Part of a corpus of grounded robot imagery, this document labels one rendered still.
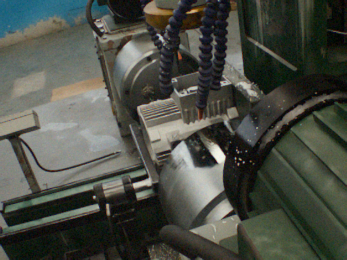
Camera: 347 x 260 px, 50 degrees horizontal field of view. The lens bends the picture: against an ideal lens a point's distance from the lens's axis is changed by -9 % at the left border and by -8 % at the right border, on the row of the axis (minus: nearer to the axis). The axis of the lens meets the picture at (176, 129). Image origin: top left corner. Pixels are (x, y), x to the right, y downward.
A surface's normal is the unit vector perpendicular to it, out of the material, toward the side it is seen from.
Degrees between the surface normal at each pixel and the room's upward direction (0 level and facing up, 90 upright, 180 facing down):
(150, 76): 90
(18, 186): 0
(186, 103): 90
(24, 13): 90
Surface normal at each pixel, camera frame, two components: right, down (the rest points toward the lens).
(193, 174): -0.68, -0.53
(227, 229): -0.15, -0.84
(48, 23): 0.28, 0.47
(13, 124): 0.14, -0.11
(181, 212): -0.88, -0.22
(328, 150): -0.50, -0.68
